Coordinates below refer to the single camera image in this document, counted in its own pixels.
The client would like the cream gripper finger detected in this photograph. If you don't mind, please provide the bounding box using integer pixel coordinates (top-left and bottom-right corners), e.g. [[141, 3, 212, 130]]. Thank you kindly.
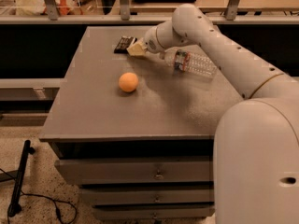
[[127, 38, 148, 57]]

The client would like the black rxbar chocolate bar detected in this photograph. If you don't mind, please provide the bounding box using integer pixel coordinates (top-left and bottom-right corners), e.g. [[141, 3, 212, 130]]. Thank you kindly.
[[114, 35, 137, 53]]

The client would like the clear plastic water bottle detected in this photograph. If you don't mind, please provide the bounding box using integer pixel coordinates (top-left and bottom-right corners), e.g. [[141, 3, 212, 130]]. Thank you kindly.
[[160, 49, 217, 78]]

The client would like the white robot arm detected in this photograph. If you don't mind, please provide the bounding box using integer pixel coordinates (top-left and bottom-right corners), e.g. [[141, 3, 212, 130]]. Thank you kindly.
[[128, 4, 299, 224]]

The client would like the orange fruit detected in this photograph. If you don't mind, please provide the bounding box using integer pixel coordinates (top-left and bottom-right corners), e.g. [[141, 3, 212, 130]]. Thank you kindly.
[[119, 73, 138, 92]]

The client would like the grey metal railing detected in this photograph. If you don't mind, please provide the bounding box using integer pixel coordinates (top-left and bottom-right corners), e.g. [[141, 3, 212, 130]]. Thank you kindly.
[[0, 0, 299, 24]]

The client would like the black stand leg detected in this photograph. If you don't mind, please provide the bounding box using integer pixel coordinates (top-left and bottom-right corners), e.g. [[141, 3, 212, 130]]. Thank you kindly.
[[7, 140, 35, 217]]

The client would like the black floor cable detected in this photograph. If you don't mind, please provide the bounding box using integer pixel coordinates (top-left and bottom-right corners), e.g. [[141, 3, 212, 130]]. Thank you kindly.
[[0, 168, 78, 224]]

